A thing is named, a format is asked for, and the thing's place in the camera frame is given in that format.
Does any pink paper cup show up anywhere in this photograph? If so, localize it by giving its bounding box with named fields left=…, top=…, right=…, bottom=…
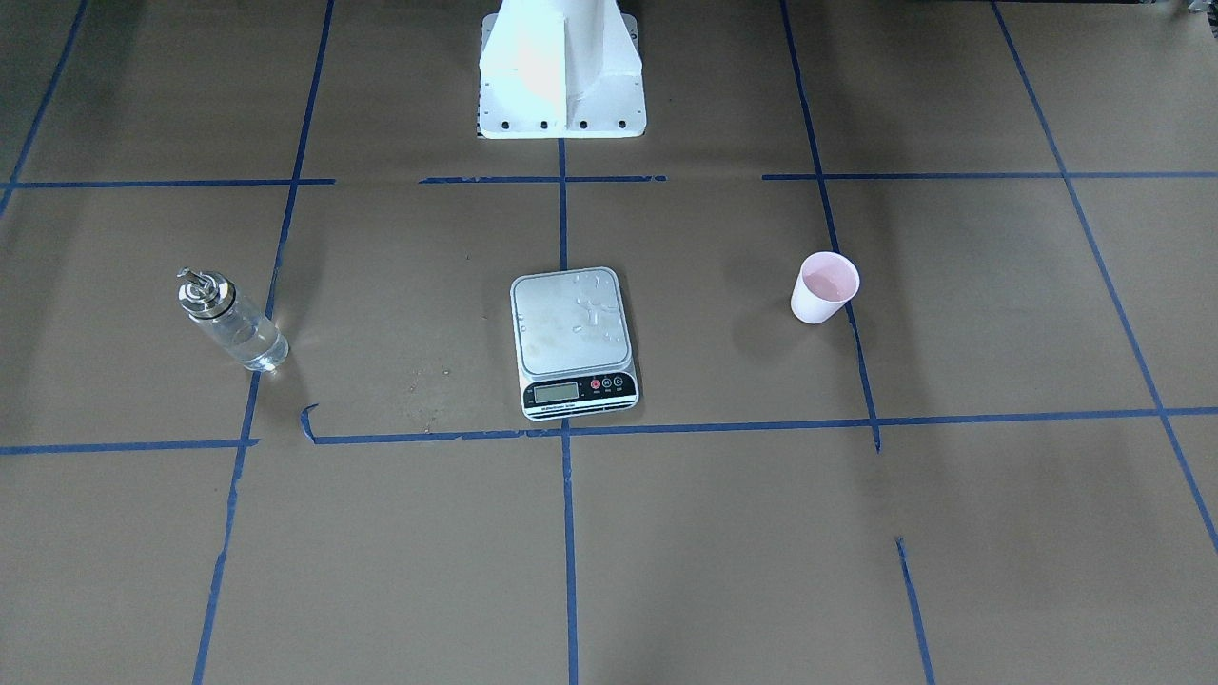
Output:
left=789, top=251, right=861, bottom=324

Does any glass sauce bottle steel cap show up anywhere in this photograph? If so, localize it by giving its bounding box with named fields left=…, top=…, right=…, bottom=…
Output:
left=177, top=268, right=290, bottom=372

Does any digital kitchen scale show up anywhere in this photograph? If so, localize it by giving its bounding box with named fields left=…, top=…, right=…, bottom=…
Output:
left=509, top=267, right=642, bottom=423

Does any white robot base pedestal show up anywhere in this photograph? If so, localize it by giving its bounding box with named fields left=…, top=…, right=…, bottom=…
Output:
left=476, top=1, right=648, bottom=140

